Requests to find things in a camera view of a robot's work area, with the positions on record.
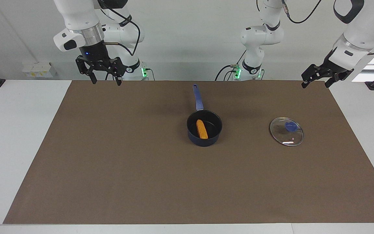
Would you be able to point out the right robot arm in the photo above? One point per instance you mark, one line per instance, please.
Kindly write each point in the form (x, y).
(76, 13)

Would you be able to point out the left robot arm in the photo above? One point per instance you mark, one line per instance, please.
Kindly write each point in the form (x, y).
(365, 32)

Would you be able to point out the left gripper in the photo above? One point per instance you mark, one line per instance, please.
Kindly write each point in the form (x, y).
(329, 63)

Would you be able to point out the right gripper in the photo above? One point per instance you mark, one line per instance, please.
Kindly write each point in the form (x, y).
(93, 53)

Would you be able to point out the glass lid with blue knob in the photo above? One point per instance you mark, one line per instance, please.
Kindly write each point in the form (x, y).
(286, 135)

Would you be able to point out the yellow corn cob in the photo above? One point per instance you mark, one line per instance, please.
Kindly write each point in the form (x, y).
(202, 129)

